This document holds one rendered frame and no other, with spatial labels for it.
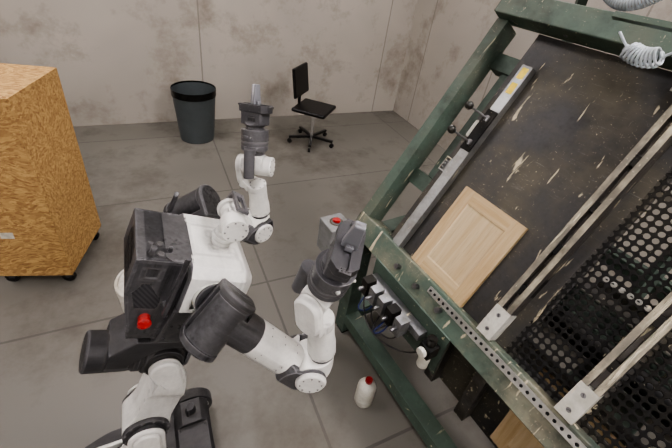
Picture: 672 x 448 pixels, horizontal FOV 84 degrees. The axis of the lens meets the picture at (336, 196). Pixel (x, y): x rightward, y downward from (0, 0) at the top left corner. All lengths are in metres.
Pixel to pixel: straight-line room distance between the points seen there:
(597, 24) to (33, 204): 2.78
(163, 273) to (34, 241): 1.91
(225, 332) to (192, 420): 1.18
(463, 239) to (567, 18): 0.94
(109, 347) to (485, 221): 1.37
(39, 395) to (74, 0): 3.45
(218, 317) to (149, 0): 4.06
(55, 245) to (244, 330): 2.03
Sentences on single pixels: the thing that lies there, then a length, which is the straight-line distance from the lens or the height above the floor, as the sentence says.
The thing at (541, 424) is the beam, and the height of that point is 0.84.
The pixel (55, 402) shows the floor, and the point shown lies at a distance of 2.53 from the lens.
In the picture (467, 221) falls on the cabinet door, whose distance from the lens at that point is 1.69.
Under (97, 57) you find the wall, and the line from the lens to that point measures 4.81.
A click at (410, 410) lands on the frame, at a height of 0.17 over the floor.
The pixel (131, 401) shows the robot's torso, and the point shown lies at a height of 0.69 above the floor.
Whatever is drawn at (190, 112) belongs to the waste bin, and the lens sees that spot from 4.30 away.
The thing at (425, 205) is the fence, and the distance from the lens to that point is 1.78.
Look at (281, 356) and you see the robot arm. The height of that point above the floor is 1.21.
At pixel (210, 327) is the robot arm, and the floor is 1.33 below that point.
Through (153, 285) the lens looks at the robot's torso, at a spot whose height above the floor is 1.33.
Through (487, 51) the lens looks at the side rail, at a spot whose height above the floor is 1.72.
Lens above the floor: 2.04
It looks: 34 degrees down
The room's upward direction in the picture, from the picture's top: 9 degrees clockwise
